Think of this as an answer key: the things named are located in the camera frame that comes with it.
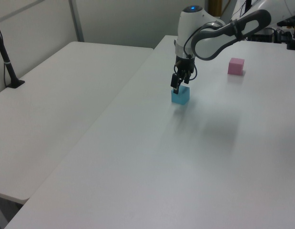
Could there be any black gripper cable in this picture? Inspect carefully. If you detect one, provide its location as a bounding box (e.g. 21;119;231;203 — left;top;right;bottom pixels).
184;21;231;81

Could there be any black device with cables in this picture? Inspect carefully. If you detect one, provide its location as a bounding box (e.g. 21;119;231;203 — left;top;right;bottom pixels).
275;28;293;45

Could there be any blue cube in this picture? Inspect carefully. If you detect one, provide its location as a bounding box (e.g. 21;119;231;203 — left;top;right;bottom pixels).
171;86;191;105

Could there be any brown wooden board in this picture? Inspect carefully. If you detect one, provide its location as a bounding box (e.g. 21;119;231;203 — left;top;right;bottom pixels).
208;0;231;18

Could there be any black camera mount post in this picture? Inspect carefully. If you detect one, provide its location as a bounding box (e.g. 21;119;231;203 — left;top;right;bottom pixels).
286;14;295;51

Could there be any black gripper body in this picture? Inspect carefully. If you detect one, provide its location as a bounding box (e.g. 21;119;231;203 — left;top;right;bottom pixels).
173;55;195;80

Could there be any black electronics box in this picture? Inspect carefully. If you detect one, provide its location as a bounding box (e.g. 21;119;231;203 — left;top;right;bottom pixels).
251;28;275;43

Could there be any black camera pole with base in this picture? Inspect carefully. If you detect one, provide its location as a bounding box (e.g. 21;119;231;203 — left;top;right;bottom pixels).
0;19;26;89

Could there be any pink cube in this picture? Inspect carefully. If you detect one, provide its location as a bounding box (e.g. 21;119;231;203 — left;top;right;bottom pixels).
227;57;245;76

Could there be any thin black pole cable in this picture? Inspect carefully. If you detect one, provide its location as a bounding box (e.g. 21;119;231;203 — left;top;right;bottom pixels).
3;62;13;88

